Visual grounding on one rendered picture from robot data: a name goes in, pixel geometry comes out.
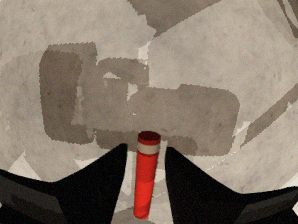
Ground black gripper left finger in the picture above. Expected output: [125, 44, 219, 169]
[0, 143, 128, 224]

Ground dark red peg with white band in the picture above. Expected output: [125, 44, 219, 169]
[133, 131, 161, 220]

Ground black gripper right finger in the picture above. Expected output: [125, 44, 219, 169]
[165, 147, 298, 224]

